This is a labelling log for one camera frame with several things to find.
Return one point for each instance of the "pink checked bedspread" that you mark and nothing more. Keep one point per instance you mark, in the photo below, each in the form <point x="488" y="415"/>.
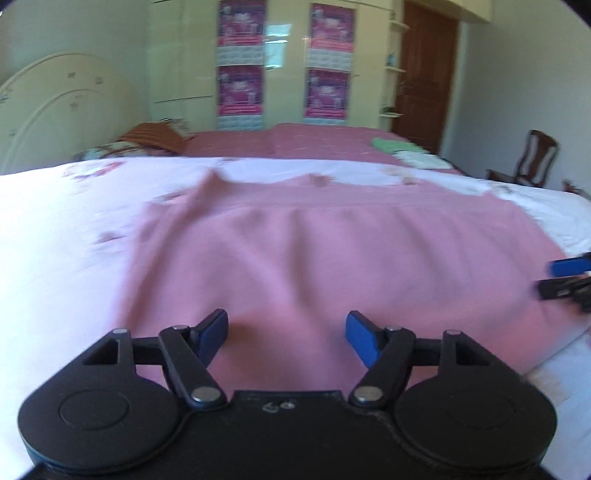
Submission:
<point x="300" y="141"/>

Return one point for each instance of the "folded white clothes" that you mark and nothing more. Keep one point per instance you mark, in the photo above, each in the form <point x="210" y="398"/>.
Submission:
<point x="422" y="159"/>

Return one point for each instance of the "folded green clothes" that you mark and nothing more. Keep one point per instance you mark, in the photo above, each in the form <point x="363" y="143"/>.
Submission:
<point x="395" y="144"/>

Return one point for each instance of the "floral patterned pillow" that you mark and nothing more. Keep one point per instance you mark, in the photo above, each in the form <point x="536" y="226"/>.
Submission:
<point x="111" y="150"/>

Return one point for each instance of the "small floral cushion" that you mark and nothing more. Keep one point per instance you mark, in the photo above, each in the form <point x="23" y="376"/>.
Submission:
<point x="178" y="127"/>

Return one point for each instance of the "brown wooden door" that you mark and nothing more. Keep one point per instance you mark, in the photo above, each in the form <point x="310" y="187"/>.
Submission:
<point x="427" y="78"/>

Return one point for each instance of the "cream corner shelf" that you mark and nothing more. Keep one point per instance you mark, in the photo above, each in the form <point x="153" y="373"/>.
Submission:
<point x="392" y="69"/>

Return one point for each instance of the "brown striped pillow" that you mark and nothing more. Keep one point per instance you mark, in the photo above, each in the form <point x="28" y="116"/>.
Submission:
<point x="147" y="136"/>

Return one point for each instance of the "purple wall poster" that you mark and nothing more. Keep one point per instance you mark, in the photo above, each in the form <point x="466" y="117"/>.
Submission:
<point x="240" y="92"/>
<point x="327" y="94"/>
<point x="332" y="32"/>
<point x="241" y="27"/>

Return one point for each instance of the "dark wooden chair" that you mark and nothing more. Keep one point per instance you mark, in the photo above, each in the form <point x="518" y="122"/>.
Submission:
<point x="535" y="157"/>

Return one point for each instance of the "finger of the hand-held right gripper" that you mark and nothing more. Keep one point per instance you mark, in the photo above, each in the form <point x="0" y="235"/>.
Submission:
<point x="563" y="288"/>
<point x="570" y="266"/>

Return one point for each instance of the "white floral bedsheet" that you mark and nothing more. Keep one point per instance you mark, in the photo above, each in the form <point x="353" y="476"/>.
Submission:
<point x="55" y="254"/>

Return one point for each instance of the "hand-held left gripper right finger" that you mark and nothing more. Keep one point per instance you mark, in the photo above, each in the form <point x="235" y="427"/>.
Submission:
<point x="362" y="339"/>

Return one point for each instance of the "pink sweater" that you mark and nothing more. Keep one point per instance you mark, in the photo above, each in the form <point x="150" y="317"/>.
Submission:
<point x="300" y="254"/>

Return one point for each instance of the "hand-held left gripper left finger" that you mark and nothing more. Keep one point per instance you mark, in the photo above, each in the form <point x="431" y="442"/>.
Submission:
<point x="214" y="333"/>

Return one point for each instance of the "cream round headboard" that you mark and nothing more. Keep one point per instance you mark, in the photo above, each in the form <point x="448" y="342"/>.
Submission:
<point x="60" y="106"/>

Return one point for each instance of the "cream glossy wardrobe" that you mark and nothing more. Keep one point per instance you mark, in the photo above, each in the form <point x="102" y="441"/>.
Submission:
<point x="184" y="55"/>

